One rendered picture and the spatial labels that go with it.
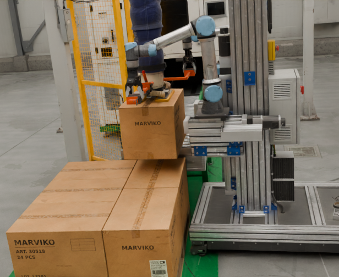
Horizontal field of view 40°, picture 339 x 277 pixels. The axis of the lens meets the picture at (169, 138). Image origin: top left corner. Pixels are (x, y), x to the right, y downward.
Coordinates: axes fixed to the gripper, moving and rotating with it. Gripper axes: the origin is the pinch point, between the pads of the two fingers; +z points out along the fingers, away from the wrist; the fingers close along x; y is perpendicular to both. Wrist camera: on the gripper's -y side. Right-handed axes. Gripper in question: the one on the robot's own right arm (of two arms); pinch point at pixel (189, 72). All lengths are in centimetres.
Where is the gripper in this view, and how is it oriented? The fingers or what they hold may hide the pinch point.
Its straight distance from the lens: 386.0
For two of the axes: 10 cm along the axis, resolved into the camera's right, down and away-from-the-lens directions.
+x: 9.8, -0.4, -1.7
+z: 1.0, 9.4, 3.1
